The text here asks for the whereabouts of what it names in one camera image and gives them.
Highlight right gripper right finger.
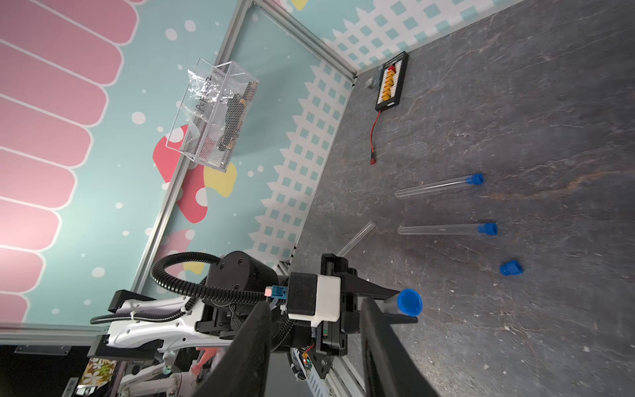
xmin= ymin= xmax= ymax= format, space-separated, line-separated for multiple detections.
xmin=360 ymin=299 xmax=438 ymax=397

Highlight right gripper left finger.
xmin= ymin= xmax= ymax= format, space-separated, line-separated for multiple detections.
xmin=194 ymin=302 xmax=272 ymax=396

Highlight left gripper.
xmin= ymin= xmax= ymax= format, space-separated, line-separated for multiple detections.
xmin=197 ymin=252 xmax=418 ymax=383

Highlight blue stopper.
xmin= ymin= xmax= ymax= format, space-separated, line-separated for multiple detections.
xmin=499 ymin=261 xmax=524 ymax=276
xmin=466 ymin=173 xmax=485 ymax=185
xmin=477 ymin=223 xmax=498 ymax=236
xmin=397 ymin=289 xmax=423 ymax=317

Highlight clear test tube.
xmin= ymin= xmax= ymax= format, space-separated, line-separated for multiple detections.
xmin=381 ymin=289 xmax=423 ymax=317
xmin=337 ymin=222 xmax=375 ymax=257
xmin=395 ymin=175 xmax=478 ymax=199
xmin=398 ymin=223 xmax=488 ymax=236

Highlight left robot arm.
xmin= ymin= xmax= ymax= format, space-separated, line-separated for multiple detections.
xmin=92 ymin=251 xmax=423 ymax=377

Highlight black board yellow connectors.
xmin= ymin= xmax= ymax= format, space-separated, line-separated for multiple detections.
xmin=375 ymin=51 xmax=409 ymax=112

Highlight clear plastic bag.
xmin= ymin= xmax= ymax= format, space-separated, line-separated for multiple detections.
xmin=180 ymin=58 xmax=228 ymax=154

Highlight red black wire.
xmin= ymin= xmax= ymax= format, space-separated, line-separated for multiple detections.
xmin=369 ymin=110 xmax=383 ymax=165

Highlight white wire wall basket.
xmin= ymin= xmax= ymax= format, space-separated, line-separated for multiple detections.
xmin=165 ymin=58 xmax=260 ymax=173

